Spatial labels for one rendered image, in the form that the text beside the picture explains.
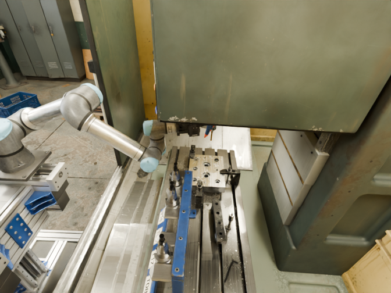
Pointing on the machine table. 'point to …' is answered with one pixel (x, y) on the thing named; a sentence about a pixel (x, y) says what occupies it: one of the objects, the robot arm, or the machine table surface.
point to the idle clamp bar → (218, 222)
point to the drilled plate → (210, 186)
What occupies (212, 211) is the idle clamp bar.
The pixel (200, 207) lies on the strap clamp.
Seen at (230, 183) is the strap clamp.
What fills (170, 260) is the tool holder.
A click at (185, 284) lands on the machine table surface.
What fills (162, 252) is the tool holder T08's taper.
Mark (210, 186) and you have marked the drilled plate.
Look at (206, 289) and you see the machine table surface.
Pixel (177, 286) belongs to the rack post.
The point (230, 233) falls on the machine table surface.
